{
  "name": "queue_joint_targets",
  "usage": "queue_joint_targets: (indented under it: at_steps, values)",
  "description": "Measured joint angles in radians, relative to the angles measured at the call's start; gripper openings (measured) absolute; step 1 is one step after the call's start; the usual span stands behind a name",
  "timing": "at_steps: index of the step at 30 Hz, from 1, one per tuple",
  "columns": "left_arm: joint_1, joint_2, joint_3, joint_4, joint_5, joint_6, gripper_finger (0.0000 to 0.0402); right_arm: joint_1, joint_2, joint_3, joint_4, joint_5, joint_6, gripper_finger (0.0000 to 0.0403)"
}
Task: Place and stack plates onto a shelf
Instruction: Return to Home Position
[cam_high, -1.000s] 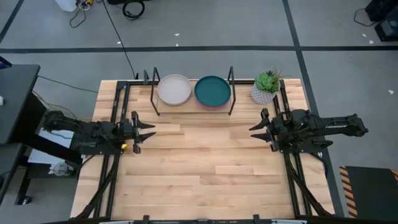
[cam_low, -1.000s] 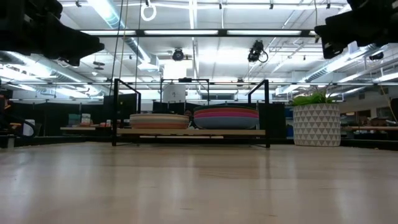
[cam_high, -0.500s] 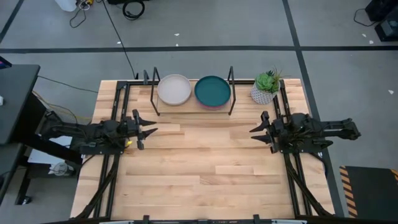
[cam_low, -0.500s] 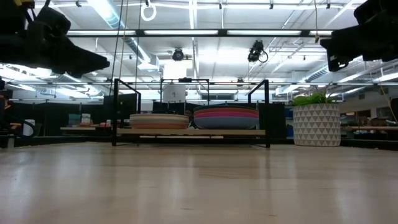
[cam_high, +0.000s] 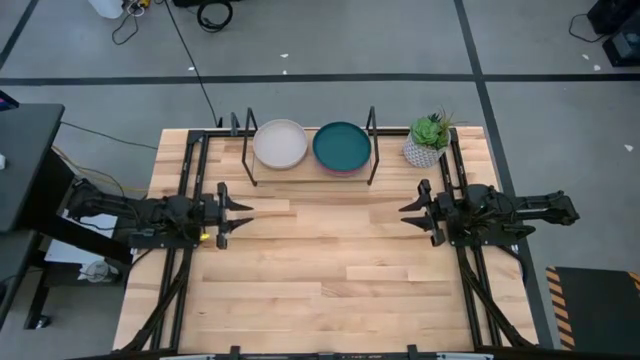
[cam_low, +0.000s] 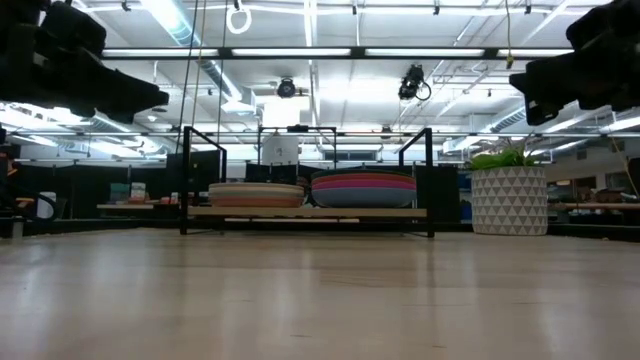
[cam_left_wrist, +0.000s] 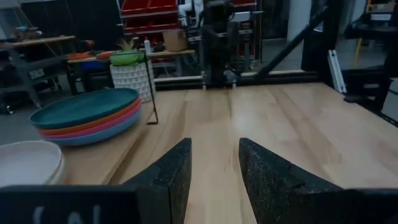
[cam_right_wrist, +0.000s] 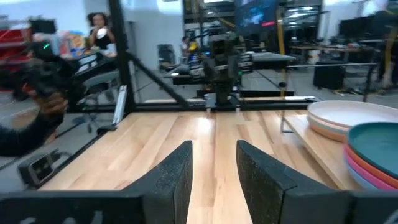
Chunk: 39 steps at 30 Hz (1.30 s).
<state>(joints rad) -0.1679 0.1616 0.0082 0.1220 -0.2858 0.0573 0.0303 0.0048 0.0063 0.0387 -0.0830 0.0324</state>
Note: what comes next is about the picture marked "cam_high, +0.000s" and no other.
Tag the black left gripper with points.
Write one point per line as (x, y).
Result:
(207, 215)

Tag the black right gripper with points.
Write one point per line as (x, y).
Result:
(447, 215)

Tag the grey beige plate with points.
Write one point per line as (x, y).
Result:
(280, 144)

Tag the dark teal plate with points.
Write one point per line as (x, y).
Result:
(341, 146)

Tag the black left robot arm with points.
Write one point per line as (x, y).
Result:
(125, 207)

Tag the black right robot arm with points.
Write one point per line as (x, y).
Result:
(540, 207)

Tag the succulent in white patterned pot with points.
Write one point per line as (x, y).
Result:
(422, 152)

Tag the clear plastic container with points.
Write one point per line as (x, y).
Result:
(97, 272)

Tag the white flat box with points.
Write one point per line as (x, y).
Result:
(65, 252)

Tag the black hazard striped mat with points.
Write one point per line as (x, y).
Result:
(600, 310)

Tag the black desk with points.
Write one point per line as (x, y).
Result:
(25, 160)

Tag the white bucket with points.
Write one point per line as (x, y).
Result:
(106, 7)

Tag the dark screen device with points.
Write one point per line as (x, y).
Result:
(7, 102)

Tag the black equipment case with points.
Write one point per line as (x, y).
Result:
(615, 15)
(625, 50)

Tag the wooden shelf with black frame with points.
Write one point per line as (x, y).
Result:
(305, 175)

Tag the black aluminium rig frame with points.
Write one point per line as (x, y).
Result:
(390, 132)

